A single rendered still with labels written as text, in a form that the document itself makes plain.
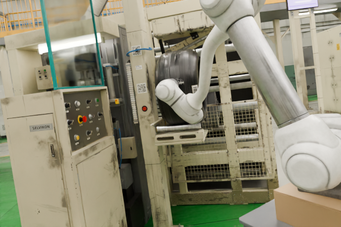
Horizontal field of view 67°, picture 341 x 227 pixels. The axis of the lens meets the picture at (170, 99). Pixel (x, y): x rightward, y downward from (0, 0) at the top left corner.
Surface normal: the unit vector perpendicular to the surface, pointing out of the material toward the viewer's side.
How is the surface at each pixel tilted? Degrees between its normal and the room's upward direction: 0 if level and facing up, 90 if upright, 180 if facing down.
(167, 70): 63
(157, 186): 90
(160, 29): 90
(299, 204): 90
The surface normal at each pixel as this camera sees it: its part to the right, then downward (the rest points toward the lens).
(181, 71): -0.25, -0.32
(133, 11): -0.22, 0.08
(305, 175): -0.61, 0.19
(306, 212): -0.84, 0.14
